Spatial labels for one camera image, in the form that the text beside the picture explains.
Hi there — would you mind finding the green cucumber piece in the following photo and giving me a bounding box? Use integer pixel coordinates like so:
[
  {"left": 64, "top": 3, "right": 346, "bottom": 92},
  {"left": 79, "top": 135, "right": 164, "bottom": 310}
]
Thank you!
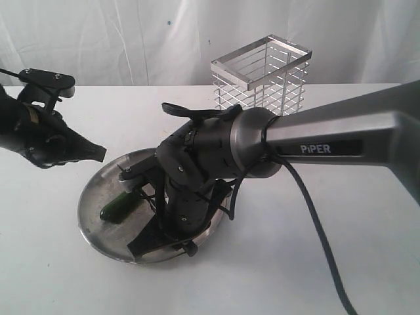
[{"left": 99, "top": 192, "right": 140, "bottom": 224}]

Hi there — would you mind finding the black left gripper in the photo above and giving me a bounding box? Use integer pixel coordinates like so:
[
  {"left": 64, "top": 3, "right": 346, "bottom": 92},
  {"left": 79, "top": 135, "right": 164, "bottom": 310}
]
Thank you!
[{"left": 12, "top": 101, "right": 107, "bottom": 169}]

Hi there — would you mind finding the wire metal utensil holder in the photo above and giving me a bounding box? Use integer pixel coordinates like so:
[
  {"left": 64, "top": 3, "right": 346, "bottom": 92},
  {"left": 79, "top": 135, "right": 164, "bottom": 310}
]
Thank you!
[{"left": 211, "top": 35, "right": 312, "bottom": 116}]

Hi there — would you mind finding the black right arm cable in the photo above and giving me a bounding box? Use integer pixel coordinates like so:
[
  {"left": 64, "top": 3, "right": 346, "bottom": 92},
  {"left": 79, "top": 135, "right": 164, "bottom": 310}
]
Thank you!
[{"left": 131, "top": 102, "right": 358, "bottom": 315}]

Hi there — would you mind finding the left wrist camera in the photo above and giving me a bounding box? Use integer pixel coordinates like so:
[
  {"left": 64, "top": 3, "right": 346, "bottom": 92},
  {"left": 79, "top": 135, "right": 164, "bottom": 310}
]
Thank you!
[{"left": 17, "top": 68, "right": 75, "bottom": 114}]

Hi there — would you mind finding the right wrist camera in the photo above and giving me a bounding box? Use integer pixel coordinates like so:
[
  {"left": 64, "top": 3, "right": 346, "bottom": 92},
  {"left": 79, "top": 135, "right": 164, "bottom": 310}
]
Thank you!
[{"left": 119, "top": 156, "right": 161, "bottom": 193}]

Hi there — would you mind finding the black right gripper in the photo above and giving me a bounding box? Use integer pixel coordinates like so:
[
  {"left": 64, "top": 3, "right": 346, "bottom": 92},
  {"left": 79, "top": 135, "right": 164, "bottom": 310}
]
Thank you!
[{"left": 127, "top": 177, "right": 223, "bottom": 261}]

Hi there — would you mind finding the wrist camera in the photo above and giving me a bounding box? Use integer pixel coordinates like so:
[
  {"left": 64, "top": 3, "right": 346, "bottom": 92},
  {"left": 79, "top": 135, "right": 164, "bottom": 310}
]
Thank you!
[
  {"left": 119, "top": 156, "right": 161, "bottom": 193},
  {"left": 17, "top": 68, "right": 75, "bottom": 114}
]

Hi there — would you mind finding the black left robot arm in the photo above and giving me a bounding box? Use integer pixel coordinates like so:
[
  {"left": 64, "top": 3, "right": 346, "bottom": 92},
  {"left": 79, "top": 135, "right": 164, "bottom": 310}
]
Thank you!
[{"left": 1, "top": 87, "right": 106, "bottom": 169}]

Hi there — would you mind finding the white backdrop curtain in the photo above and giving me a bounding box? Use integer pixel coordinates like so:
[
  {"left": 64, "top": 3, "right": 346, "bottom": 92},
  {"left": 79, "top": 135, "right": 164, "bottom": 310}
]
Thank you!
[{"left": 1, "top": 1, "right": 419, "bottom": 86}]

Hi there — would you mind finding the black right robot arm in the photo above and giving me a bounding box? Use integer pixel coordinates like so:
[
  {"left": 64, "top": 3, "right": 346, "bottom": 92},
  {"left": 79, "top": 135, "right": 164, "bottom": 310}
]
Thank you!
[{"left": 121, "top": 81, "right": 419, "bottom": 257}]

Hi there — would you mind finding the round stainless steel plate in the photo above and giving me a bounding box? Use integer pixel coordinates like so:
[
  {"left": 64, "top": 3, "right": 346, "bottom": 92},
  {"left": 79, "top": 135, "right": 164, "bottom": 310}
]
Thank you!
[{"left": 78, "top": 148, "right": 232, "bottom": 264}]

